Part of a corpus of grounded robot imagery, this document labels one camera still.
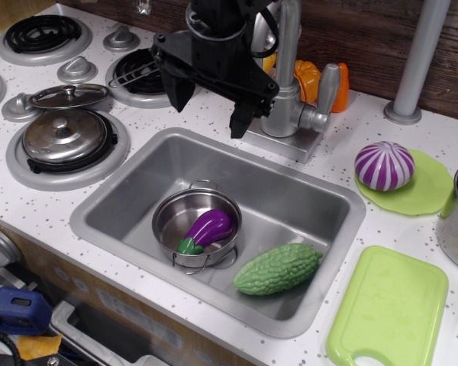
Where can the yellow tape piece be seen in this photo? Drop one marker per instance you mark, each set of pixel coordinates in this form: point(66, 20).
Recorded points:
point(31, 347)

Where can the grey stove knob front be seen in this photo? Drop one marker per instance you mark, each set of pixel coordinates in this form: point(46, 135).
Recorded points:
point(19, 109)

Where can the light green cutting board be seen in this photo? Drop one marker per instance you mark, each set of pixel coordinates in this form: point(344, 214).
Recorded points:
point(391, 311)

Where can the back right stove burner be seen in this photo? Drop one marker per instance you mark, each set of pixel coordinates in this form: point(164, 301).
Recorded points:
point(136, 100)

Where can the grey stove knob back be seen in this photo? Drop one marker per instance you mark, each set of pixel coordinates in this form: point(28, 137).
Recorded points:
point(121, 40)

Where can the purple toy eggplant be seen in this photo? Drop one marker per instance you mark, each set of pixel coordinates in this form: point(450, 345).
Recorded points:
point(210, 227)

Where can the silver toy faucet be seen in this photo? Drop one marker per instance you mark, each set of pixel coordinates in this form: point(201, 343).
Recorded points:
point(294, 128)

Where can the grey metal sink basin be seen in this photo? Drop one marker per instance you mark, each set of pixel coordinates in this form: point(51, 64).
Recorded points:
point(279, 206)

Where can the steel frying pan wire handle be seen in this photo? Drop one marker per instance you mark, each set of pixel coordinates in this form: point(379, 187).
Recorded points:
point(140, 75)

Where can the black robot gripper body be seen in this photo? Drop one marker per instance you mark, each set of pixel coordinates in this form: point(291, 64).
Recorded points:
point(216, 46)

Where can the purple white striped toy onion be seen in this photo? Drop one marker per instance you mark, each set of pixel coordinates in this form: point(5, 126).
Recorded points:
point(384, 166)

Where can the lidded steel pot on burner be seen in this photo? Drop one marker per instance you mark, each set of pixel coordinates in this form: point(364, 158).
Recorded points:
point(66, 140)

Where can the steel pot lid with knob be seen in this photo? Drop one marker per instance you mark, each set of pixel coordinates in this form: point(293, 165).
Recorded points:
point(69, 96)

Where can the green toy bitter gourd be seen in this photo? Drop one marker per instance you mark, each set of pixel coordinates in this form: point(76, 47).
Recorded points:
point(278, 269)

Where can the grey stove knob middle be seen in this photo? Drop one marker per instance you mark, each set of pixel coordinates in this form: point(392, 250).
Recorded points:
point(77, 71)

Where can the grey vertical pole with base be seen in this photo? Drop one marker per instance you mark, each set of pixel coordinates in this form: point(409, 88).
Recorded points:
point(404, 109)

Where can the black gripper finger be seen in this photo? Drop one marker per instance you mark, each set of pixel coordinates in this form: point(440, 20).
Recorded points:
point(178, 83)
point(245, 111)

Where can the small steel two-handled pot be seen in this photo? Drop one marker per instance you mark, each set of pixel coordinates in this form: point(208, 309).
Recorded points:
point(175, 215)

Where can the grey stove knob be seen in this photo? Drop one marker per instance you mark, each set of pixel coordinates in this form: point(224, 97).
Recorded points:
point(19, 109)
point(121, 40)
point(77, 71)

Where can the light green round plate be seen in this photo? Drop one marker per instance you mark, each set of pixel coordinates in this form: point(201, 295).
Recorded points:
point(426, 193)

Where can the back left stove burner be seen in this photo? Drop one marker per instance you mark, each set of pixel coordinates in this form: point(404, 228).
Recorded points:
point(44, 40)

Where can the yellow toy bell pepper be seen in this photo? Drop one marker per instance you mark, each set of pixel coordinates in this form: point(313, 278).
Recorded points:
point(269, 65)

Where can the blue clamp tool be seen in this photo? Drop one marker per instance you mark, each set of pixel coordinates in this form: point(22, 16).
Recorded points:
point(24, 313)

